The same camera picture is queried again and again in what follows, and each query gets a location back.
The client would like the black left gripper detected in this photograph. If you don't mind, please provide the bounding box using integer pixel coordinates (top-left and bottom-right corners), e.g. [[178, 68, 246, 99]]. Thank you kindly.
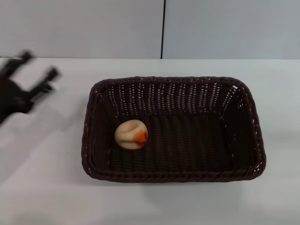
[[0, 49, 60, 125]]

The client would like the steamed bun with orange spot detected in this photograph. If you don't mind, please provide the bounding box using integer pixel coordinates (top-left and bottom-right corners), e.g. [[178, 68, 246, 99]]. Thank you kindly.
[[114, 119, 149, 150]]

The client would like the black woven rectangular basket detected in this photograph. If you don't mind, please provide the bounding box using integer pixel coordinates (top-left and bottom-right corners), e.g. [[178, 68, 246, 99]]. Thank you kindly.
[[81, 75, 267, 184]]

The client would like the dark vertical wall strip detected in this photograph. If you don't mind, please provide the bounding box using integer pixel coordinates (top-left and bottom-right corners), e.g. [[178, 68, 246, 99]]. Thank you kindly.
[[160, 0, 167, 59]]

